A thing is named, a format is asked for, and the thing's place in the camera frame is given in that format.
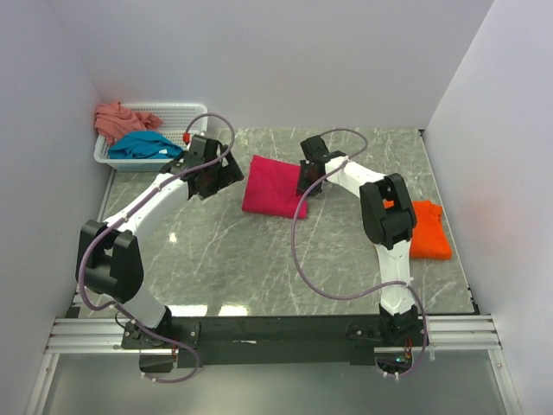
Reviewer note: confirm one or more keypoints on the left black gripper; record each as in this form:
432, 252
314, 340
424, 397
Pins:
232, 172

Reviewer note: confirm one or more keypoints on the salmon pink t-shirt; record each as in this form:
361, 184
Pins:
114, 121

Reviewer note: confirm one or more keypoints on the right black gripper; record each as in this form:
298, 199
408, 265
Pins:
302, 186

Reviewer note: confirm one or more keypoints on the magenta t-shirt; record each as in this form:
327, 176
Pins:
271, 188

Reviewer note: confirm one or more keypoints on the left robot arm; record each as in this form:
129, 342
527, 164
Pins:
109, 260

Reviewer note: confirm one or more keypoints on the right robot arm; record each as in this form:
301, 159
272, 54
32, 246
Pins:
388, 220

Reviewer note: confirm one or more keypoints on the folded orange t-shirt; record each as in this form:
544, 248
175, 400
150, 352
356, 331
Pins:
429, 240

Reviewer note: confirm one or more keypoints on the white plastic basket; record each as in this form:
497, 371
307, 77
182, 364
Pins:
175, 118

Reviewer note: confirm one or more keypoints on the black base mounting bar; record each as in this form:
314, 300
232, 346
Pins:
240, 340

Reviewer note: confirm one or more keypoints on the teal blue t-shirt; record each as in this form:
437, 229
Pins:
140, 145

